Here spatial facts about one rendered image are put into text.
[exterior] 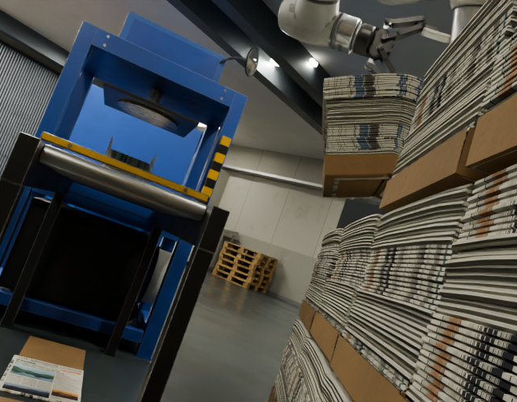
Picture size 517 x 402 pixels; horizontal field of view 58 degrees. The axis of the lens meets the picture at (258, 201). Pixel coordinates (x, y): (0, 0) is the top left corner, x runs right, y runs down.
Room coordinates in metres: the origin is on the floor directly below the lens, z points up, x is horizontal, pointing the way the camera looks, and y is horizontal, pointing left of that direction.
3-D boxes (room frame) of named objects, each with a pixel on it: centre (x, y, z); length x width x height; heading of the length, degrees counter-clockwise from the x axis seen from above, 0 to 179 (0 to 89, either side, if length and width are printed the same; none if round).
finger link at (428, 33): (1.10, -0.27, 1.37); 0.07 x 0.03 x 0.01; 78
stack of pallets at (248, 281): (10.77, -0.23, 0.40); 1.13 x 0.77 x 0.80; 51
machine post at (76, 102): (2.97, 1.31, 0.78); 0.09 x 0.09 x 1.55; 17
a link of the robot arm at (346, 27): (1.14, -0.07, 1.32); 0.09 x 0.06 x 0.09; 168
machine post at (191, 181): (3.22, 0.48, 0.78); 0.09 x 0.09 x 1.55; 17
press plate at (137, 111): (2.81, 0.81, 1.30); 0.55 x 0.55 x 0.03; 17
